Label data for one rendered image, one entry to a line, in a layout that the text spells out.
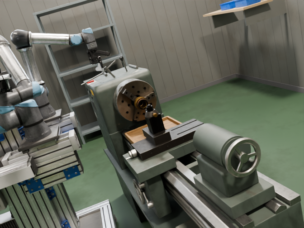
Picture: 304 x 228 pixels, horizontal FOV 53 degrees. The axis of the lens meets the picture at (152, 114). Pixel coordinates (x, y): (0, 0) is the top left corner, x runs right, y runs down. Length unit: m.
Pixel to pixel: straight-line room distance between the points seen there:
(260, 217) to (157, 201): 0.65
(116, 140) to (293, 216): 1.54
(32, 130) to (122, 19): 4.13
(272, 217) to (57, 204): 1.52
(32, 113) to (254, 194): 1.25
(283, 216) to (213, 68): 5.19
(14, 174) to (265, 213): 1.28
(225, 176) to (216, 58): 5.21
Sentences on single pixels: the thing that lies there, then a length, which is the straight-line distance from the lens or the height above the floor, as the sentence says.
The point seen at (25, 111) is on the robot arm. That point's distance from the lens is 1.85.
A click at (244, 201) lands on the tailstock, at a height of 0.92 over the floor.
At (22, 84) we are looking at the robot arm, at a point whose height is 1.50.
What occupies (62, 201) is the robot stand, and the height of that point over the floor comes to 0.61.
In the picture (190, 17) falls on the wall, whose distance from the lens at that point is 6.08.
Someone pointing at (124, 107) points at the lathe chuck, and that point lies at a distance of 2.27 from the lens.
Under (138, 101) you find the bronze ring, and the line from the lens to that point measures 2.17.
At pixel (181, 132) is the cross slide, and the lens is 1.78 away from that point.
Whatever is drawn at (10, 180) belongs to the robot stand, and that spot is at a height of 1.03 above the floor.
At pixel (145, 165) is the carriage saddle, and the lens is 1.62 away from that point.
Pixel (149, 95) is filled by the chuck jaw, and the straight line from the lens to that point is 2.25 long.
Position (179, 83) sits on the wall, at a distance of 6.07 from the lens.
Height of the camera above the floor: 1.64
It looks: 17 degrees down
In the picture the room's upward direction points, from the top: 17 degrees counter-clockwise
